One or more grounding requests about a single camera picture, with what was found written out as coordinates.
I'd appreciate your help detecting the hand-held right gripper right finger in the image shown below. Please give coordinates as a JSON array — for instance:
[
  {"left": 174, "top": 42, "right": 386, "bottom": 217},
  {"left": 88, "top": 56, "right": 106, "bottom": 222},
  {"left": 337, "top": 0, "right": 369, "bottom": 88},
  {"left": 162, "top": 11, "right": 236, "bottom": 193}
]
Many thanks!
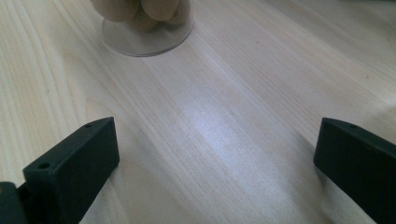
[{"left": 313, "top": 117, "right": 396, "bottom": 224}]

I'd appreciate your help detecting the glass jar of pale balls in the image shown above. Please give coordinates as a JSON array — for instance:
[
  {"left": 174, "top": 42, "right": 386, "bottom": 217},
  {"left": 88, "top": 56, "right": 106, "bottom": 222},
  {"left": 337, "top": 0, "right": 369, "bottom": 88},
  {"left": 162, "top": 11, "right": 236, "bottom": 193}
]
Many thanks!
[{"left": 90, "top": 0, "right": 194, "bottom": 58}]

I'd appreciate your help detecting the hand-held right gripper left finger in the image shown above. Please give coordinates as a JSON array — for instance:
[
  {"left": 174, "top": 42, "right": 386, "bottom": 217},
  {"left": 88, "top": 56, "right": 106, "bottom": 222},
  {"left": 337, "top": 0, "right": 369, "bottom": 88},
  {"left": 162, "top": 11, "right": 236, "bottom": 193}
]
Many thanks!
[{"left": 18, "top": 117, "right": 120, "bottom": 224}]

